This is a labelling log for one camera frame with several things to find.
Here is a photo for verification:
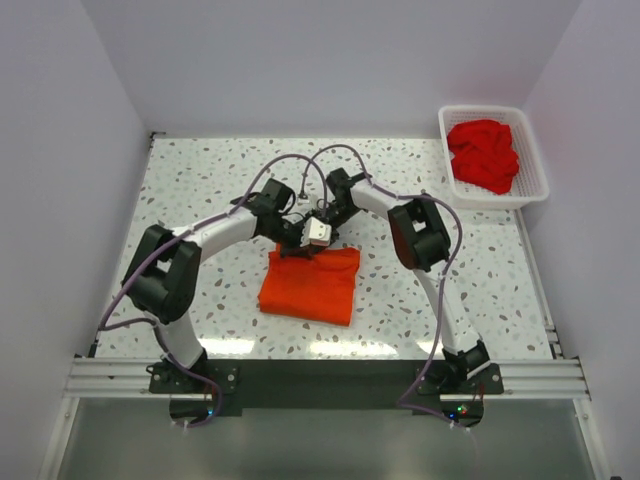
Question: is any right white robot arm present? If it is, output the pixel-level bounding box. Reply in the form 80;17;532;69
326;168;490;393

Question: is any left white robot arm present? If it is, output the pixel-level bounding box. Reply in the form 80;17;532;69
122;180;334;394

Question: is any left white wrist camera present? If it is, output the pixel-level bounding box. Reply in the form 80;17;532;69
301;217;332;247

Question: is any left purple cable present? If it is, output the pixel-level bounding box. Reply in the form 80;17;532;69
97;152;332;429

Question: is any orange t shirt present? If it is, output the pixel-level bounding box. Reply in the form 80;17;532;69
258;247;361;327

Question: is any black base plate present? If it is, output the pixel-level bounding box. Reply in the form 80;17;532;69
146;359;505;426

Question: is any aluminium frame rail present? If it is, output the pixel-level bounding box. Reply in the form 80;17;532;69
64;211;588;399

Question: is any red t shirt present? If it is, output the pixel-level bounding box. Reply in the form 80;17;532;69
446;119;520;195

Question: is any white plastic basket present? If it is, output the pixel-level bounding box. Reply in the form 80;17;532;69
438;105;549;210

